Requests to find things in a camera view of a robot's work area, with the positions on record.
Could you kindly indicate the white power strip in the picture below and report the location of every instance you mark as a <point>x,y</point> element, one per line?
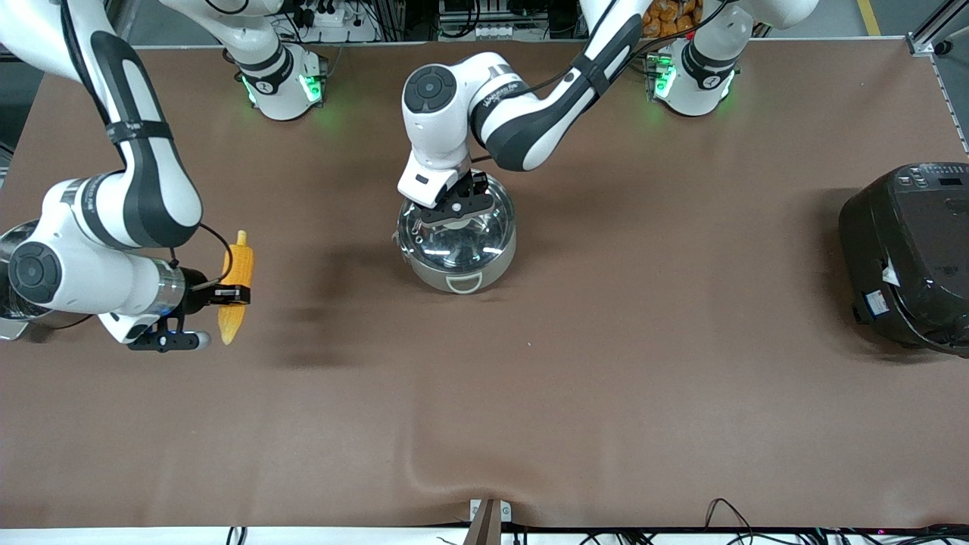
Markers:
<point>344,32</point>
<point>507,32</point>

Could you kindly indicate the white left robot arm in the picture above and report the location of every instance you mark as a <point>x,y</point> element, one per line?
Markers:
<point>530,129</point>

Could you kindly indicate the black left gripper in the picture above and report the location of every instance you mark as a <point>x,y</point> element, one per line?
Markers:
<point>476,185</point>

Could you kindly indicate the aluminium frame rail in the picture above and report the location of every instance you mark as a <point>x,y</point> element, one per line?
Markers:
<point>927,38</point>

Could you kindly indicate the black rice cooker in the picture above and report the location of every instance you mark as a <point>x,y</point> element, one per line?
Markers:
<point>908,257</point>

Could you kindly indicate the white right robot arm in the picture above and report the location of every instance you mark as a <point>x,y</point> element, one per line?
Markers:
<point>144,174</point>

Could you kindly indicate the metal table clamp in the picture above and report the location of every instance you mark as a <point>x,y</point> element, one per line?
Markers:
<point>490,518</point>

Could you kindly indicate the steel steamer pot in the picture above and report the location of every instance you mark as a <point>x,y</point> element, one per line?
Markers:
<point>10,331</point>

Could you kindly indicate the bag of orange snacks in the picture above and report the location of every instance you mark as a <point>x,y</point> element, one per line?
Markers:
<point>666,15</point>

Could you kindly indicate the glass pot lid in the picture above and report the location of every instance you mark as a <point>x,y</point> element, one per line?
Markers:
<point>454,250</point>

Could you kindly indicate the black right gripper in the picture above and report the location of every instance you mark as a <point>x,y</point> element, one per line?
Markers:
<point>197,294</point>

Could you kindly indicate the yellow corn cob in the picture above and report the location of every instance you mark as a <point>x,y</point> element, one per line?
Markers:
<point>241,261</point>

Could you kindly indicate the brown table mat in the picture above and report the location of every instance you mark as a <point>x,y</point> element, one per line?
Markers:
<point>606,378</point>

